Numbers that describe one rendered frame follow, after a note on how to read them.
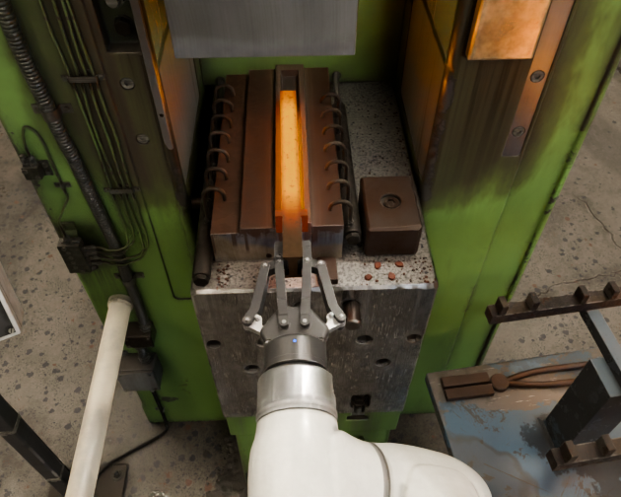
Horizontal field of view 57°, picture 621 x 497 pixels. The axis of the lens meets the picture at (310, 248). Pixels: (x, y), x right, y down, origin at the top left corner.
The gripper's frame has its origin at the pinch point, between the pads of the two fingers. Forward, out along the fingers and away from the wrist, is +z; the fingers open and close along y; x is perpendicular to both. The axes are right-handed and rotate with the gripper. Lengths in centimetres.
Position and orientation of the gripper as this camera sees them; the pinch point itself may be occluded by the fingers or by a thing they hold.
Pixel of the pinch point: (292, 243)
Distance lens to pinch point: 80.1
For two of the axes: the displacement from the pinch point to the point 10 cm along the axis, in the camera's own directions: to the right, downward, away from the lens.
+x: 0.0, -6.3, -7.8
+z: -0.4, -7.7, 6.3
